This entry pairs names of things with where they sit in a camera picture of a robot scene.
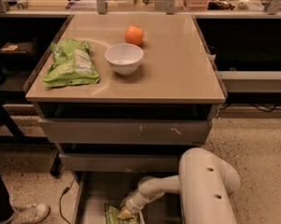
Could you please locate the bottom open grey drawer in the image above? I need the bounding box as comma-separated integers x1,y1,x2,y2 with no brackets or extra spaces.
72,172,183,224

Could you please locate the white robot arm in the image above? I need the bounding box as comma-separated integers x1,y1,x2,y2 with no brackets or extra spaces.
118,147,240,224

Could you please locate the orange fruit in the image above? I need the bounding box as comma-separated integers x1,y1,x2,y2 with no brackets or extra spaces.
124,25,144,46

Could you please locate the black floor cable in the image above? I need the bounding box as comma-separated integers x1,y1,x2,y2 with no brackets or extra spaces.
58,180,77,224

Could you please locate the light green chip bag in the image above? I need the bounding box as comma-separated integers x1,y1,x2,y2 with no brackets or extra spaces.
43,38,99,88

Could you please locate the green jalapeno kettle chip bag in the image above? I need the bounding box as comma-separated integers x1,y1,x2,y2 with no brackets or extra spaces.
105,203,145,224

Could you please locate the grey drawer cabinet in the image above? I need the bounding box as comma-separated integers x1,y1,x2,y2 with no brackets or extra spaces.
22,13,228,224

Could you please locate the white sneaker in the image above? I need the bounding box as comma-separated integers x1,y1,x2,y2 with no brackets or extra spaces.
8,203,50,224

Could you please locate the middle grey drawer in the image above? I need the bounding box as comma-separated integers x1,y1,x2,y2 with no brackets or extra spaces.
59,154,181,173

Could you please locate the top grey drawer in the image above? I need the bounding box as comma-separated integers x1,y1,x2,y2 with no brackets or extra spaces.
39,119,212,145

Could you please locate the black table frame left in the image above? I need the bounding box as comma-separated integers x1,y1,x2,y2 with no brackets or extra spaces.
0,93,62,175

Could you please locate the white bowl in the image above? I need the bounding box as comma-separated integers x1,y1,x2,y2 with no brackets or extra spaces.
105,43,144,76

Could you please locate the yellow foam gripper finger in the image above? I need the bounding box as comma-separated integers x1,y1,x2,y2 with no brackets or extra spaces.
118,207,134,220

